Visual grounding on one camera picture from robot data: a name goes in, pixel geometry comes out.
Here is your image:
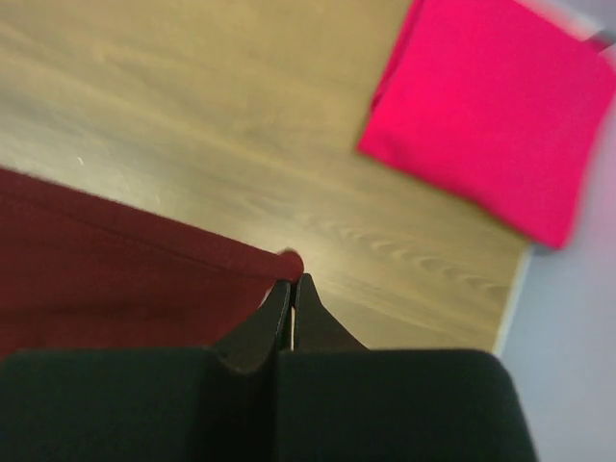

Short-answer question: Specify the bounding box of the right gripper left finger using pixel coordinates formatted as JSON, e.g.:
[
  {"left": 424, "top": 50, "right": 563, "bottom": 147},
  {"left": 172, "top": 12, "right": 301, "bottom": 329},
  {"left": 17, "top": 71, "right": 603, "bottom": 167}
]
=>
[{"left": 212, "top": 281, "right": 292, "bottom": 374}]

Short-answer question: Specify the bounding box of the maroon t shirt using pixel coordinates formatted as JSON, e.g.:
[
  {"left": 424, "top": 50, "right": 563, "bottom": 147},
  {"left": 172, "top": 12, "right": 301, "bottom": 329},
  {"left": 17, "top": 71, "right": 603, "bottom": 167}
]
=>
[{"left": 1, "top": 169, "right": 303, "bottom": 355}]

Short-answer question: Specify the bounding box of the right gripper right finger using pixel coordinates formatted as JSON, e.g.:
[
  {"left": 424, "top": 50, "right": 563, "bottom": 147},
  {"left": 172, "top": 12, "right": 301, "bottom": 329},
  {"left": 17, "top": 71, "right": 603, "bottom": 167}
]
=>
[{"left": 293, "top": 273, "right": 368, "bottom": 352}]

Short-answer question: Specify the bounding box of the folded pink t shirt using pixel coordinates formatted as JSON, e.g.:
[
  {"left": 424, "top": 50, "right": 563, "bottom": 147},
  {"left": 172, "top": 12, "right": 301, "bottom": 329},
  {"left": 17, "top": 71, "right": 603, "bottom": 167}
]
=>
[{"left": 358, "top": 1, "right": 615, "bottom": 249}]

